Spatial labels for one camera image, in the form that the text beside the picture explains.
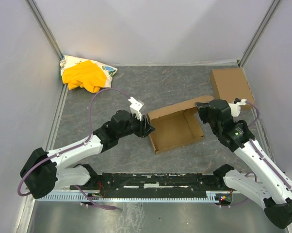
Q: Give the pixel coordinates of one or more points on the light blue slotted cable duct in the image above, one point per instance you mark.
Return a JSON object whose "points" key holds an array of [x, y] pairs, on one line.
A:
{"points": [[141, 196]]}

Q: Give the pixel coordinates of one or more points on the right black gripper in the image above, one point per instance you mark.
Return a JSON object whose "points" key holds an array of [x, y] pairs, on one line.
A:
{"points": [[204, 111]]}

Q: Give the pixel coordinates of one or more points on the white patterned cloth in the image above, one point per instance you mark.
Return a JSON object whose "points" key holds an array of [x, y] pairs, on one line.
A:
{"points": [[70, 61]]}

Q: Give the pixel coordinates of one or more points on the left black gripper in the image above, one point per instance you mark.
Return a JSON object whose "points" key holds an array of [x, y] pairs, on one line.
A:
{"points": [[143, 127]]}

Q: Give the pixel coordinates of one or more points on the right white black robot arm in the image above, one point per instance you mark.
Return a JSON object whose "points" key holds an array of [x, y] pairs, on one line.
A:
{"points": [[274, 191]]}

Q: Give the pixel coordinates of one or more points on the left aluminium frame post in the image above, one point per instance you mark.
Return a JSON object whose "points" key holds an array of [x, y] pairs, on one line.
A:
{"points": [[44, 27]]}

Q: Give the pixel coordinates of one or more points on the aluminium frame post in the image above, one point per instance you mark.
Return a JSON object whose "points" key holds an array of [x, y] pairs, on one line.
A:
{"points": [[44, 27], [259, 32]]}

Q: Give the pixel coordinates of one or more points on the brown cardboard box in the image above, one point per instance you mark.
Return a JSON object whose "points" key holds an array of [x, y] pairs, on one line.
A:
{"points": [[229, 84], [176, 125]]}

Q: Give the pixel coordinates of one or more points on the closed brown cardboard box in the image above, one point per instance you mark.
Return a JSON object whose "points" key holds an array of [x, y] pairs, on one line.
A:
{"points": [[229, 84]]}

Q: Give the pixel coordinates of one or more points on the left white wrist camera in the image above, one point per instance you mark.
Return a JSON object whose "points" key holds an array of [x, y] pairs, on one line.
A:
{"points": [[135, 107]]}

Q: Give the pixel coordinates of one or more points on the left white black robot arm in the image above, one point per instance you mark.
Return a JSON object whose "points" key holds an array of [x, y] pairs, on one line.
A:
{"points": [[46, 170]]}

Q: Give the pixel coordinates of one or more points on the yellow crumpled cloth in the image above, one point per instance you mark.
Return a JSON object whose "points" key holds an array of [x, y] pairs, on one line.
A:
{"points": [[85, 75]]}

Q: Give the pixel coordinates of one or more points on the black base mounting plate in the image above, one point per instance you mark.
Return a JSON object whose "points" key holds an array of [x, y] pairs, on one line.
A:
{"points": [[126, 183]]}

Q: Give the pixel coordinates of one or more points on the right aluminium frame post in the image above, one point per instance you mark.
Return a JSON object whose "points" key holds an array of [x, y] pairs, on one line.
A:
{"points": [[259, 32]]}

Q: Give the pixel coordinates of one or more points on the aluminium front rail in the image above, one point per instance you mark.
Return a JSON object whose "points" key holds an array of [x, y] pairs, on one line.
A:
{"points": [[257, 179]]}

